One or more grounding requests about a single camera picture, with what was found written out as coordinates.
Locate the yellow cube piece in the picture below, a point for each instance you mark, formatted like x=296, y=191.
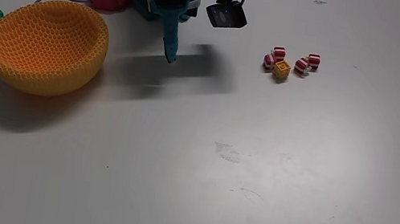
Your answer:
x=281, y=70

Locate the red white striped cube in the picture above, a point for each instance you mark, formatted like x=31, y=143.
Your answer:
x=301, y=66
x=268, y=61
x=278, y=52
x=313, y=61

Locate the yellow honeycomb basket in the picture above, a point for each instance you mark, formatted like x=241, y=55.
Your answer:
x=46, y=47

